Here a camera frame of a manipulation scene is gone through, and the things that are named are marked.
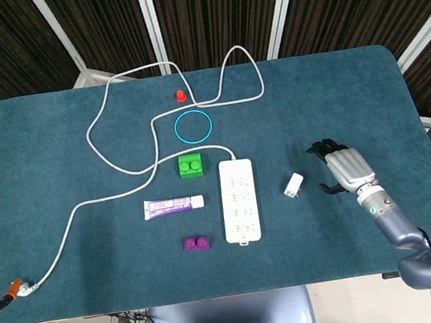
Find purple white toothpaste tube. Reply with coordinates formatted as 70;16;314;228
141;192;207;222

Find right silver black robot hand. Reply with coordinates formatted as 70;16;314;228
303;131;380;201

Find purple toy brick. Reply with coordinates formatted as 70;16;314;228
181;233;213;255

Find thin blue ring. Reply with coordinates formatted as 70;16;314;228
171;107;216;147

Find teal table mat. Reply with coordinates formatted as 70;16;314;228
0;35;431;323

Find white power strip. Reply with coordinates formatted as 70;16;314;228
214;156;264;251

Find white power strip cable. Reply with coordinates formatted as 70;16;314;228
0;42;291;300

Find green toy brick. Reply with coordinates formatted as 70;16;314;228
176;151;207;182

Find white power adapter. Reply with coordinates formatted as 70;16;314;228
281;171;307;201

